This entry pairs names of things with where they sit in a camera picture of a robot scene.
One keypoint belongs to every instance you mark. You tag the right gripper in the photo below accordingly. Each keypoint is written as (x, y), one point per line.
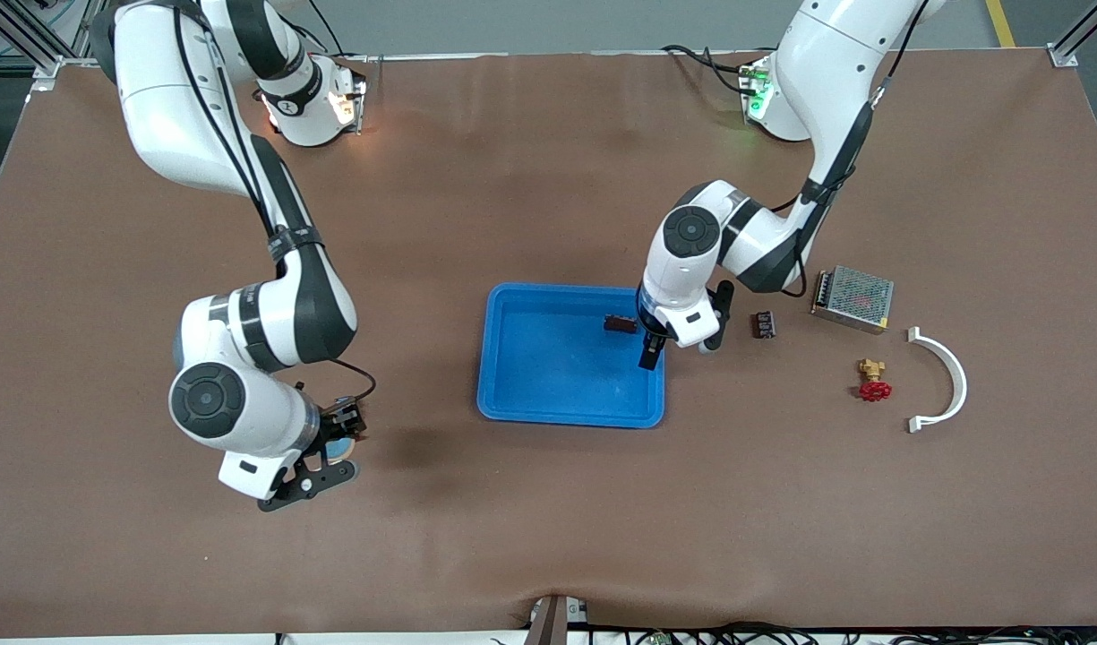
(338, 419)

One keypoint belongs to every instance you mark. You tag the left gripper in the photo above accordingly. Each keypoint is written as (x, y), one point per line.
(651, 348)

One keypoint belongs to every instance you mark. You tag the blue service bell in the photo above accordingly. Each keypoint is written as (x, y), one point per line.
(340, 449)

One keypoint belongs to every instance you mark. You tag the dark brown relay block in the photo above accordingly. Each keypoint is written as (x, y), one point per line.
(618, 323)

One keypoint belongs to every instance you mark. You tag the small black terminal block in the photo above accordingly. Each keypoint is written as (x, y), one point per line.
(764, 325)

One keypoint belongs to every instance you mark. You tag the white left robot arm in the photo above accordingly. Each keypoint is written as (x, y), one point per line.
(835, 81)

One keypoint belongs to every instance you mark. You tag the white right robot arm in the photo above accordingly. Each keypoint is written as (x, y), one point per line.
(181, 107)

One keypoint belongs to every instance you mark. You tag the blue plastic tray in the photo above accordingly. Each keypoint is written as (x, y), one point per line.
(557, 376)

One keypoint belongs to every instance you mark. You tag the metal mesh power supply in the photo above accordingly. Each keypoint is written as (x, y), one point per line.
(857, 296)

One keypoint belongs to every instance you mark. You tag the brown table cover sheet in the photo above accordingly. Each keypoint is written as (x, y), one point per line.
(548, 537)

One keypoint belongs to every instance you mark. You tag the brass valve red handwheel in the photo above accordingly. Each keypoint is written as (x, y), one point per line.
(874, 390)

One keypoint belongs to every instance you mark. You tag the white curved pipe clamp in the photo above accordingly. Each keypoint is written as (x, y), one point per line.
(958, 381)

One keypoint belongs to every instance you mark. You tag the grey metal bracket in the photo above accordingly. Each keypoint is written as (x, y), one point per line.
(548, 623)

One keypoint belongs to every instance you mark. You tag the aluminium frame post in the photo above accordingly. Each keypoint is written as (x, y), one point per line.
(1063, 55)
(42, 64)

